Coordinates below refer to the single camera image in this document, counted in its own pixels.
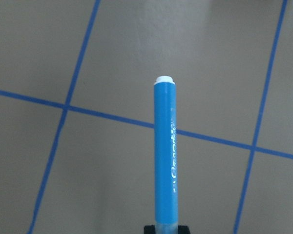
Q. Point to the blue highlighter marker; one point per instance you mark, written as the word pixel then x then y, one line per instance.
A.
pixel 165 156

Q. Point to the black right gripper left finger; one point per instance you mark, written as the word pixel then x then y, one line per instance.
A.
pixel 149 229

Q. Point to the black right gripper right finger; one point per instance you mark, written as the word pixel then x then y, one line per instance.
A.
pixel 183 229

